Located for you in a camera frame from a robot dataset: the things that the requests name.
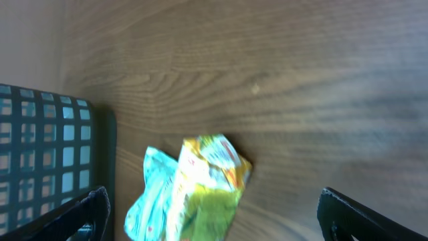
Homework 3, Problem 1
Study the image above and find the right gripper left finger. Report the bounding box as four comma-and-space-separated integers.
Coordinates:
1, 186, 111, 241

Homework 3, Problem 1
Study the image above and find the teal snack packet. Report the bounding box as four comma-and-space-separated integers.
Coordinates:
124, 147, 178, 240

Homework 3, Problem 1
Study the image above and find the grey plastic mesh basket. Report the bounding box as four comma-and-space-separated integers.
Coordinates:
1, 84, 117, 240

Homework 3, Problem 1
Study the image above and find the green snack pouch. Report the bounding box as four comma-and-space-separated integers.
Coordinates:
165, 134, 252, 241

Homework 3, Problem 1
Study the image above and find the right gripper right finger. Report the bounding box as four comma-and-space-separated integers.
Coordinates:
317, 187, 427, 241

